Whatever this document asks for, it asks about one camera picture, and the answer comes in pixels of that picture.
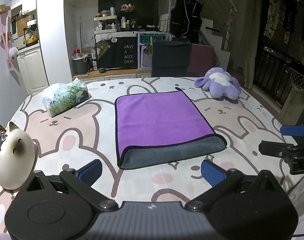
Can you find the pink hanging ribbon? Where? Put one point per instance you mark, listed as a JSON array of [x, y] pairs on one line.
[[7, 35]]

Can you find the cream cat figurine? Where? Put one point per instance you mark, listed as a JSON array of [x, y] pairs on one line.
[[13, 158]]

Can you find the teal sign plate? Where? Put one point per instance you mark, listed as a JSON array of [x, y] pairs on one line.
[[151, 38]]

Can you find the black hanging jacket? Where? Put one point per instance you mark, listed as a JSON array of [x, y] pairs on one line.
[[185, 17]]

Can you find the bunny printed bed sheet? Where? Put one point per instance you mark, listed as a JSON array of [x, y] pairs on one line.
[[74, 140]]

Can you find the grey trash bin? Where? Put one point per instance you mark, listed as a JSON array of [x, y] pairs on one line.
[[80, 64]]

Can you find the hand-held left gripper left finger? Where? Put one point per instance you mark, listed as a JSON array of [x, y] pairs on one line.
[[89, 172]]

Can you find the purple plush toy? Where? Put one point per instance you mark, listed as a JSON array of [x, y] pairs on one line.
[[219, 83]]

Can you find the green printed tissue pack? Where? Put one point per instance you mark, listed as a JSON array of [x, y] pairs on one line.
[[65, 97]]

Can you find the hanging patterned clothes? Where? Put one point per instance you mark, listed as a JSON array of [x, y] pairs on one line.
[[277, 12]]

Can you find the white shelf rack with bottles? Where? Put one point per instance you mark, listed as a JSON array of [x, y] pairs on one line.
[[105, 23]]

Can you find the purple and grey towel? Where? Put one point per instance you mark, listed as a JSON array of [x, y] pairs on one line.
[[160, 122]]

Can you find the maroon board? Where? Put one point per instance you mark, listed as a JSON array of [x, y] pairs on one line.
[[202, 58]]

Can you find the dark blue folded chair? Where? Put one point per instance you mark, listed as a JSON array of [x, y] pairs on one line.
[[170, 58]]

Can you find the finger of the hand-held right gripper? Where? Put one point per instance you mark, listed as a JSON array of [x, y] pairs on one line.
[[273, 148], [293, 130]]

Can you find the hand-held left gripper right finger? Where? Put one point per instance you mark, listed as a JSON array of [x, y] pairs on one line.
[[212, 173]]

